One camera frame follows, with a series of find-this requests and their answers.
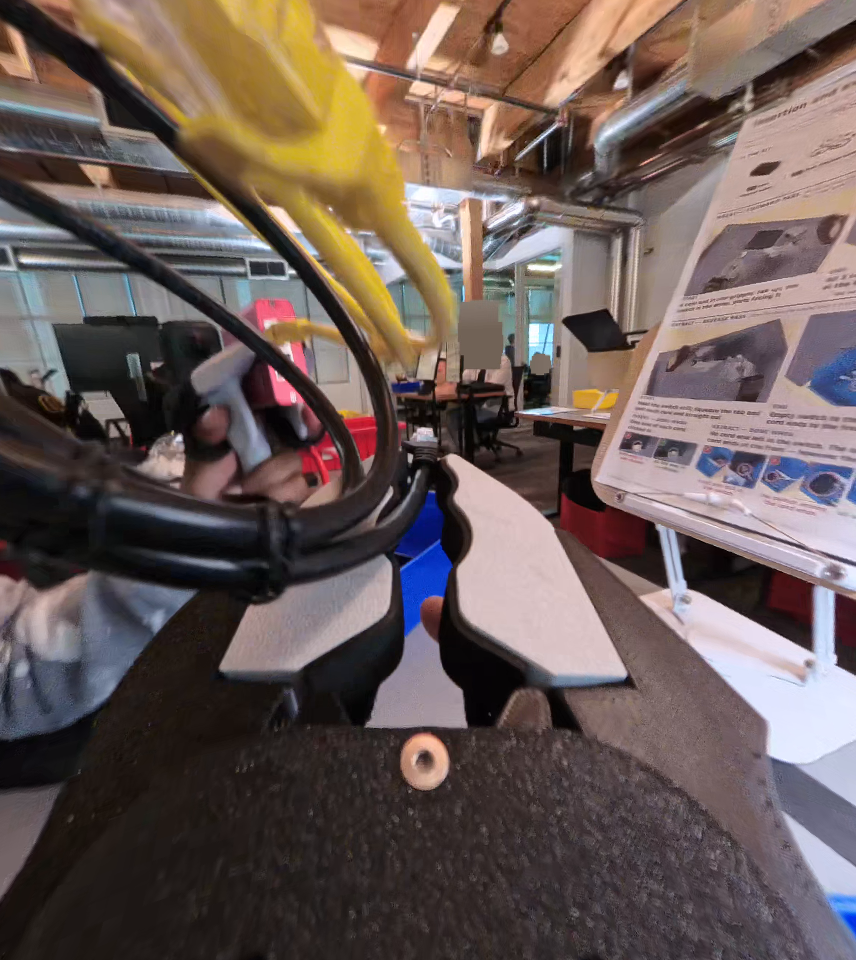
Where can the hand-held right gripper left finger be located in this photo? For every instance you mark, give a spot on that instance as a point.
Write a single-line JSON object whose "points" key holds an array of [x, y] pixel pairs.
{"points": [[308, 630]]}

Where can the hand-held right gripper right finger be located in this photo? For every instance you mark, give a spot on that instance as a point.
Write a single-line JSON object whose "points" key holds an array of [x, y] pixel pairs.
{"points": [[533, 592]]}

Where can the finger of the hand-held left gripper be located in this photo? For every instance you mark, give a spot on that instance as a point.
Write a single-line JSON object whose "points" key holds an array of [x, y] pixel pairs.
{"points": [[221, 375]]}

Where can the red ethernet switch box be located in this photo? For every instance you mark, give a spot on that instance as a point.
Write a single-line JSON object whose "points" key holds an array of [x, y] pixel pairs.
{"points": [[266, 311]]}

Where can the person's right hand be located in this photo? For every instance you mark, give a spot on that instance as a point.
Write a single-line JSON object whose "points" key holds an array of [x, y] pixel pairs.
{"points": [[432, 619]]}

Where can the person's left hand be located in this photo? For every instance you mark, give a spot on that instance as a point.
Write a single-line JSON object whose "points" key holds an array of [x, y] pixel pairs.
{"points": [[278, 484]]}

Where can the black monitor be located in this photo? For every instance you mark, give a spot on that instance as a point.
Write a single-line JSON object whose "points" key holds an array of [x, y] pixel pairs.
{"points": [[97, 360]]}

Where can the black office chair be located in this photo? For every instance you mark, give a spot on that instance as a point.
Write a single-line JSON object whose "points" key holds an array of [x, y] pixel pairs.
{"points": [[499, 427]]}

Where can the wooden background desk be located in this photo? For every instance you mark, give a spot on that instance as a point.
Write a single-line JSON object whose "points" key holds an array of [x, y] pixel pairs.
{"points": [[555, 420]]}

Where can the yellow plastic bin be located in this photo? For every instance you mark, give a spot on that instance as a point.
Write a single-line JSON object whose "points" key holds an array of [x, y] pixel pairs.
{"points": [[593, 400]]}

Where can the black angled panel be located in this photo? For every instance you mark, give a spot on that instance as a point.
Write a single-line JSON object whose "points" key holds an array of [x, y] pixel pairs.
{"points": [[596, 330]]}

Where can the wooden instruction sheet board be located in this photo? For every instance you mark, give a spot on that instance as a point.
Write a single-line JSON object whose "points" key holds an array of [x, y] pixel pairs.
{"points": [[758, 300]]}

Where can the silver ventilation duct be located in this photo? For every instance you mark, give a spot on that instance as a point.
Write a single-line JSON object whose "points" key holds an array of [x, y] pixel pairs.
{"points": [[638, 112]]}

